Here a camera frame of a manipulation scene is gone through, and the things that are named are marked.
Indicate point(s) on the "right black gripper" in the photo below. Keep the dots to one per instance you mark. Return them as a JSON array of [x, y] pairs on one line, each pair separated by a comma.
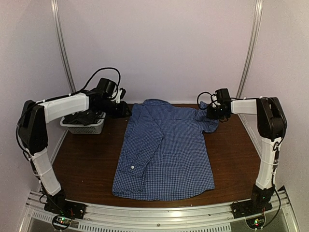
[[210, 114]]

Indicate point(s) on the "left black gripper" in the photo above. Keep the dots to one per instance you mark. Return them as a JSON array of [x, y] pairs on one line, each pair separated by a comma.
[[122, 112]]

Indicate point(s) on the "white plastic laundry basket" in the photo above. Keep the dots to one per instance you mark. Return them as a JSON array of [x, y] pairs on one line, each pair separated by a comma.
[[88, 129]]

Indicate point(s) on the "blue plaid long sleeve shirt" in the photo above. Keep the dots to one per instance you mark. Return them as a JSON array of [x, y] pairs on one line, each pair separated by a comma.
[[164, 155]]

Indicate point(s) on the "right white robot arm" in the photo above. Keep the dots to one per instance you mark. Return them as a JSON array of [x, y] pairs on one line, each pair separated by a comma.
[[271, 125]]

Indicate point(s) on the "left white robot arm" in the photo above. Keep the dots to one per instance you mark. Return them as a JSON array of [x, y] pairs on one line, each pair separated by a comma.
[[31, 131]]

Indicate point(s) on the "black shirt in basket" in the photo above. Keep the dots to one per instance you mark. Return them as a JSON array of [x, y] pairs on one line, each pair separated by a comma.
[[84, 118]]

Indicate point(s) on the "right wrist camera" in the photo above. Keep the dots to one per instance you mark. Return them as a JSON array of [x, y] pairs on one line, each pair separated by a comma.
[[214, 102]]

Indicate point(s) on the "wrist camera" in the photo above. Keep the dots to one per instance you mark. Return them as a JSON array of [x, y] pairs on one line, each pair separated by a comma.
[[214, 102], [118, 95]]

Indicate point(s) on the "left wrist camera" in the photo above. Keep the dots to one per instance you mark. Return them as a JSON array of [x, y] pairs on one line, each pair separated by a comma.
[[118, 95]]

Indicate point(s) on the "right aluminium frame post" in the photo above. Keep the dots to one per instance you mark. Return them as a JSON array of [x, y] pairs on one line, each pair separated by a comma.
[[257, 18]]

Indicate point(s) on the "aluminium frame post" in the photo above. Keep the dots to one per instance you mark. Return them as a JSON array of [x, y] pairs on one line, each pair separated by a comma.
[[61, 45], [257, 18]]

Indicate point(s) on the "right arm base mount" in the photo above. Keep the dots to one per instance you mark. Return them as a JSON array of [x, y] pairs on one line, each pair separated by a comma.
[[254, 209]]

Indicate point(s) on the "aluminium front rail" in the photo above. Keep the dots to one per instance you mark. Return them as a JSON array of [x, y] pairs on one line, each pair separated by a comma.
[[207, 218]]

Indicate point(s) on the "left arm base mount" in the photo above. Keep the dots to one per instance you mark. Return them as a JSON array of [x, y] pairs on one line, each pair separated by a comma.
[[65, 211]]

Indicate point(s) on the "left aluminium frame post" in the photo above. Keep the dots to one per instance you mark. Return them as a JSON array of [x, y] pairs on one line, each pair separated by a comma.
[[61, 45]]

